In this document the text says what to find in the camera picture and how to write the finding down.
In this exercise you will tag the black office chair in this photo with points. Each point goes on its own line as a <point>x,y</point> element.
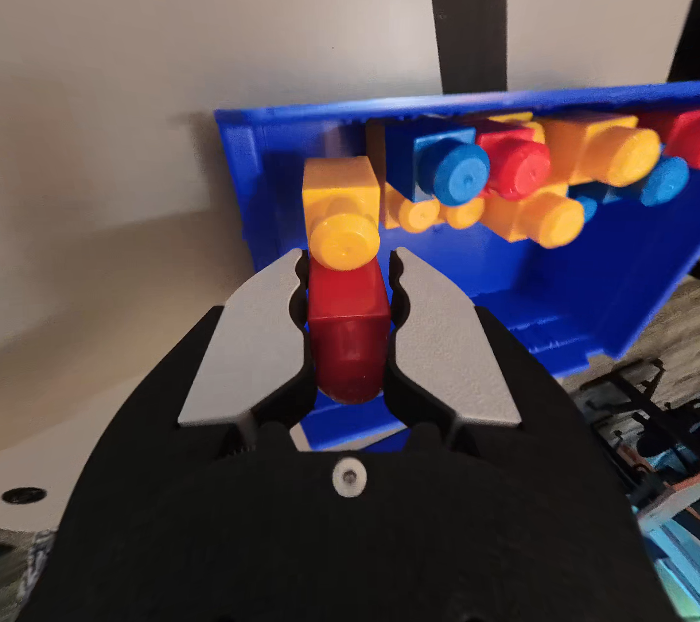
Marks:
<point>629,414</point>

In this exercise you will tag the black desk grommet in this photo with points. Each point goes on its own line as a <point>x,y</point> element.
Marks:
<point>22,496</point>

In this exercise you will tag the blue storage bin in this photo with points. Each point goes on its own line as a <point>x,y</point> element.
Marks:
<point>492,293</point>

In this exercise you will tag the red mega block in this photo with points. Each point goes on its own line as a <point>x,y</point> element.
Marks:
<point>347,315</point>

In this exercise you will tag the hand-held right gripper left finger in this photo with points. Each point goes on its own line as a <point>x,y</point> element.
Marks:
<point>246,359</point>

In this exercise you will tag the yellow mega block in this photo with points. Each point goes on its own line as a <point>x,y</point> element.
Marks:
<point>339,189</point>

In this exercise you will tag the pile of mega blocks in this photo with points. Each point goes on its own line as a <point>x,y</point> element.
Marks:
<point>590,151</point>

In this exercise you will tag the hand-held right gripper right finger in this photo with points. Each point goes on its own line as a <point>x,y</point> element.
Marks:
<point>454,365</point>

